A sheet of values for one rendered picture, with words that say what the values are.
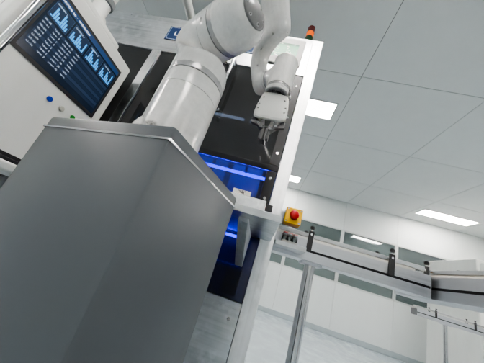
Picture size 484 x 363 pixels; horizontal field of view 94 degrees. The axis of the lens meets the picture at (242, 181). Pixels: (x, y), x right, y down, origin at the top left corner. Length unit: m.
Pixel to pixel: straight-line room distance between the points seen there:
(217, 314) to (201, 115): 0.76
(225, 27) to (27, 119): 0.87
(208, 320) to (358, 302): 5.21
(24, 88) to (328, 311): 5.71
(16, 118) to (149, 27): 1.07
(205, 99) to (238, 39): 0.17
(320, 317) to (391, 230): 2.63
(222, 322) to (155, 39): 1.65
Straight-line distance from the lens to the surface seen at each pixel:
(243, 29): 0.57
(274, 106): 0.74
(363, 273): 1.18
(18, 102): 1.18
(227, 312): 0.99
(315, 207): 5.98
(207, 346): 1.03
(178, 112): 0.43
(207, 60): 0.51
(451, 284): 1.26
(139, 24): 1.97
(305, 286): 1.15
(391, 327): 6.33
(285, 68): 0.82
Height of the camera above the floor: 0.73
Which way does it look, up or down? 20 degrees up
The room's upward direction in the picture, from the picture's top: 18 degrees clockwise
